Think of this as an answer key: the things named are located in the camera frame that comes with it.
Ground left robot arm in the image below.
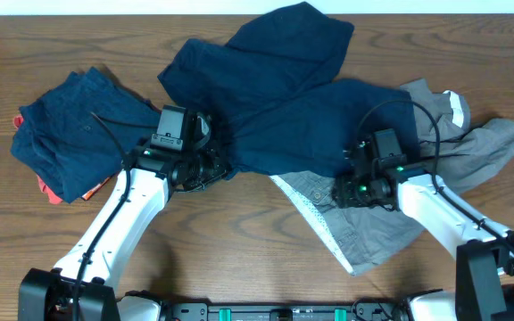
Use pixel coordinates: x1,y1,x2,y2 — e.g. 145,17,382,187
18,141,230,320

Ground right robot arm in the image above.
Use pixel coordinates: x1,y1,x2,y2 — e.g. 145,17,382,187
333,146,514,321

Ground folded navy shorts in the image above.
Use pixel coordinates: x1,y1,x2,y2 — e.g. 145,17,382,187
11,68,160,202

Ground grey shorts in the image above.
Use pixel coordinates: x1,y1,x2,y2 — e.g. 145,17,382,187
272,78,514,276

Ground black left camera cable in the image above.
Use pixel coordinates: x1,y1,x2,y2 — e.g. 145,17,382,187
70,111,160,321

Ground folded red garment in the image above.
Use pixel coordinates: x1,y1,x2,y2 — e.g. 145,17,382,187
12,114,111,205

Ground black right camera cable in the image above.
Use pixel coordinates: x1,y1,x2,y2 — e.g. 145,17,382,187
354,98,514,295

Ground black camera cable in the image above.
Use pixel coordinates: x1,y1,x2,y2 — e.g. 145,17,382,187
354,98,514,295
70,111,160,321

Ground navy blue shorts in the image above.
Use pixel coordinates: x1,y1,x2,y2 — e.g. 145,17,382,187
159,3,420,177

